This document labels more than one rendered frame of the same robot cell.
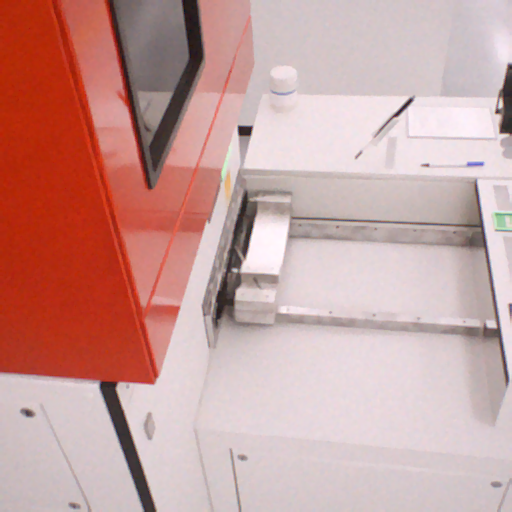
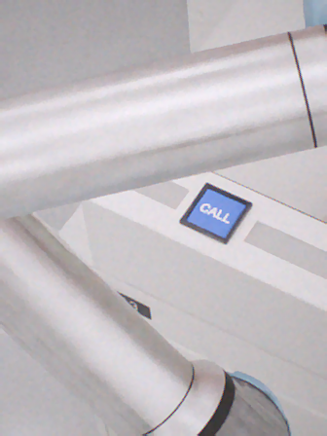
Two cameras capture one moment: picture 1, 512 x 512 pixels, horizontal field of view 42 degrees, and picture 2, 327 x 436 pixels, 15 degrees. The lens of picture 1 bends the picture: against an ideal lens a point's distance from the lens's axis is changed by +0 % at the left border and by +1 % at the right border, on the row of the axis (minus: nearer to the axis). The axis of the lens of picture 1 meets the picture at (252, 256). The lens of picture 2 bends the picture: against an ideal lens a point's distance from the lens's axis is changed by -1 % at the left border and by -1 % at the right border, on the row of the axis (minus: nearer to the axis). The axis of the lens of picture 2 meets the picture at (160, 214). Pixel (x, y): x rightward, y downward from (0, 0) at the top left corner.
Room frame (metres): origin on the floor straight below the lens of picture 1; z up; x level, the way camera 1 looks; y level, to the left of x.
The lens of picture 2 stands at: (1.03, -1.19, 2.06)
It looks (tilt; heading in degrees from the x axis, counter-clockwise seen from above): 55 degrees down; 115
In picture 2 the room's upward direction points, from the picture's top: 6 degrees counter-clockwise
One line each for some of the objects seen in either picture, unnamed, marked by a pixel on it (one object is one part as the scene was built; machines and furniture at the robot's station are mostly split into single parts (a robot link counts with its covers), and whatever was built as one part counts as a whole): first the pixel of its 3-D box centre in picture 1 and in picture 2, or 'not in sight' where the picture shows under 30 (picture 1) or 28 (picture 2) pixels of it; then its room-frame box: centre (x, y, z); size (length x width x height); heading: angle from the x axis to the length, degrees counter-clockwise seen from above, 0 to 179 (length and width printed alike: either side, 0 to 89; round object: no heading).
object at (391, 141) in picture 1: (384, 140); not in sight; (1.25, -0.31, 1.03); 0.06 x 0.04 x 0.13; 78
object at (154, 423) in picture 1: (199, 271); not in sight; (0.89, 0.10, 1.02); 0.82 x 0.03 x 0.40; 168
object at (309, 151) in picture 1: (375, 155); not in sight; (1.39, -0.33, 0.89); 0.62 x 0.35 x 0.14; 78
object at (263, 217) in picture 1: (266, 257); not in sight; (1.08, -0.03, 0.87); 0.36 x 0.08 x 0.03; 168
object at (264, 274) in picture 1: (260, 272); not in sight; (1.00, -0.01, 0.89); 0.08 x 0.03 x 0.03; 78
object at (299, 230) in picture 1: (356, 232); not in sight; (1.17, -0.25, 0.84); 0.50 x 0.02 x 0.03; 78
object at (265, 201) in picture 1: (274, 200); not in sight; (1.24, -0.06, 0.89); 0.08 x 0.03 x 0.03; 78
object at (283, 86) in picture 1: (283, 88); not in sight; (1.55, -0.11, 1.01); 0.07 x 0.07 x 0.10
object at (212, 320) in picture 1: (229, 255); not in sight; (1.06, 0.05, 0.89); 0.44 x 0.02 x 0.10; 168
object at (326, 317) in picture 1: (351, 318); not in sight; (0.90, -0.19, 0.84); 0.50 x 0.02 x 0.03; 78
